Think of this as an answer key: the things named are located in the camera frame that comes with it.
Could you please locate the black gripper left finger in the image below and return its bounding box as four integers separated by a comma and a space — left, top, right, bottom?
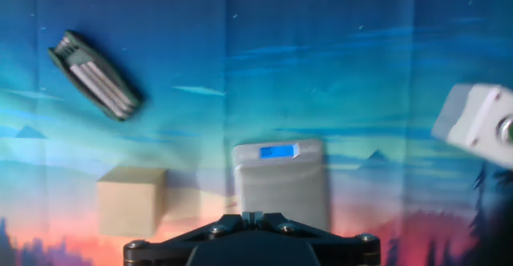
123, 212, 254, 266

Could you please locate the sunset forest printed cloth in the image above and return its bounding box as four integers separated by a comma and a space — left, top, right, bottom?
0, 0, 513, 266

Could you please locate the grey box with green button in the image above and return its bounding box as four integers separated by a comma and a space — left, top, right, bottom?
430, 82, 513, 171

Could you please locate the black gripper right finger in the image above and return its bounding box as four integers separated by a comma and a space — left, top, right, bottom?
252, 212, 382, 266

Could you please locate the tan wooden block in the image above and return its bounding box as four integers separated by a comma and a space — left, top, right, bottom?
96, 166, 169, 239

